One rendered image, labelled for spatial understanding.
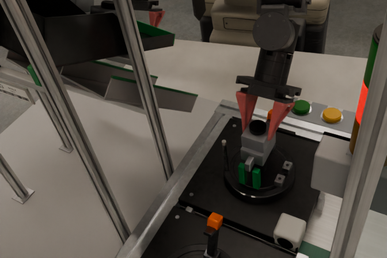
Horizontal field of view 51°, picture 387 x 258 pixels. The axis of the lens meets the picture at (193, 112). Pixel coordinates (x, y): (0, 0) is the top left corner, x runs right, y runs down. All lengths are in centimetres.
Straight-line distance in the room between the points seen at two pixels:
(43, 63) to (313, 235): 57
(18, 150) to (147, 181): 39
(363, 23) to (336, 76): 185
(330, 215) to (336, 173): 33
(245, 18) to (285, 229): 88
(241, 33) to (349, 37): 151
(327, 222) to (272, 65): 33
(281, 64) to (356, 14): 248
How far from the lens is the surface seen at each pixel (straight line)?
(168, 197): 84
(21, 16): 51
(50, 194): 106
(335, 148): 53
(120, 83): 73
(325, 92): 117
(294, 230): 75
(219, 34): 151
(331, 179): 55
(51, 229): 100
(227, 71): 124
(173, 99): 86
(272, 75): 70
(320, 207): 83
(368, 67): 42
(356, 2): 330
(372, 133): 44
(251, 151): 74
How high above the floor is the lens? 164
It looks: 44 degrees down
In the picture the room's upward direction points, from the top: 10 degrees counter-clockwise
